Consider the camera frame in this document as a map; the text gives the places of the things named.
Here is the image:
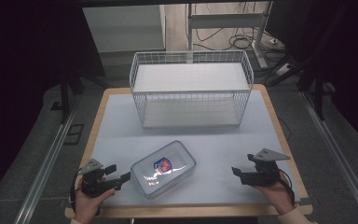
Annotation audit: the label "white metal desk frame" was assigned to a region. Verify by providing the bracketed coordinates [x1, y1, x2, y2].
[186, 0, 275, 70]

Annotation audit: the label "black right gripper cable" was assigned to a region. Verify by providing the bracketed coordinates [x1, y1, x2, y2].
[277, 168, 296, 207]

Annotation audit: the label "black floor plate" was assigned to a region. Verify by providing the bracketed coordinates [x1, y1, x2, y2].
[62, 123, 86, 146]

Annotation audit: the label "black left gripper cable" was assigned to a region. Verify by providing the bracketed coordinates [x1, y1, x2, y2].
[69, 173, 82, 216]

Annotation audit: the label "black floor cables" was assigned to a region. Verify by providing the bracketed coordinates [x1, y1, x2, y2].
[191, 2, 290, 63]

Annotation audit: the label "black stand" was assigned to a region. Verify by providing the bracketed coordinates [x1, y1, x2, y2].
[54, 71, 110, 125]

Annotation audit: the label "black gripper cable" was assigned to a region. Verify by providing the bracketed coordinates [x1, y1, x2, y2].
[69, 173, 82, 216]
[277, 168, 296, 207]

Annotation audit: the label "aluminium floor rail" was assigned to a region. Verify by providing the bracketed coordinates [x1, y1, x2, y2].
[299, 90, 358, 224]
[13, 94, 82, 224]

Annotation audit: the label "person's left hand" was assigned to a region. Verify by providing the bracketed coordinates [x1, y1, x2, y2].
[74, 186, 117, 224]

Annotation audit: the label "pale blue table mat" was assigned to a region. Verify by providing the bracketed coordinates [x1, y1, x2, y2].
[90, 89, 302, 208]

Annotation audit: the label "person's right hand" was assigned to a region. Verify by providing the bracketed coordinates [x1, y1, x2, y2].
[251, 171, 296, 217]

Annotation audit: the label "white wire basket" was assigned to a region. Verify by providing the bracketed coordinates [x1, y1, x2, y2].
[129, 49, 255, 130]

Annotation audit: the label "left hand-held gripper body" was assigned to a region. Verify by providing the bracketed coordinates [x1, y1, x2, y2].
[76, 158, 122, 199]

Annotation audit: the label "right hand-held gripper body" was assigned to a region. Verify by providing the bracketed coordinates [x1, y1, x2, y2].
[239, 147, 292, 188]

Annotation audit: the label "white cabinet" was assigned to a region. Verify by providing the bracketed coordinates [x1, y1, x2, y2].
[81, 4, 167, 53]

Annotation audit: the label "white power strip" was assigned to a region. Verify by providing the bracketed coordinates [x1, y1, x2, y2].
[274, 63, 294, 77]

